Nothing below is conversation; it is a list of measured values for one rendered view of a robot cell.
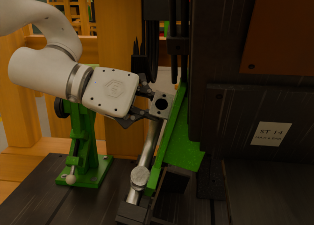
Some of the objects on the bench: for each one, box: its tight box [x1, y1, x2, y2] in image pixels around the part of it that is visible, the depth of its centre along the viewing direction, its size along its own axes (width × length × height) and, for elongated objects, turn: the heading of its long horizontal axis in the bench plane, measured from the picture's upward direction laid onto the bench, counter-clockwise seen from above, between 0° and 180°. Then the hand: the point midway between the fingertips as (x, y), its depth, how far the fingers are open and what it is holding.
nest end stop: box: [115, 215, 143, 225], centre depth 59 cm, size 4×7×6 cm, turn 82°
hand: (156, 107), depth 58 cm, fingers closed on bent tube, 3 cm apart
